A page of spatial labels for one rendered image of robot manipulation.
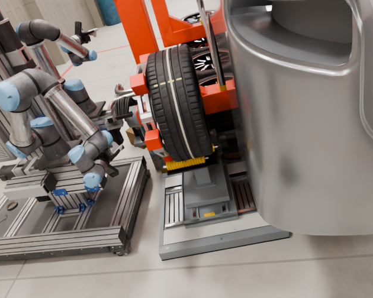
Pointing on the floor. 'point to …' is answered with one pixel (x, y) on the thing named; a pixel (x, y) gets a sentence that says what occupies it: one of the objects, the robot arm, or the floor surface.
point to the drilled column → (156, 161)
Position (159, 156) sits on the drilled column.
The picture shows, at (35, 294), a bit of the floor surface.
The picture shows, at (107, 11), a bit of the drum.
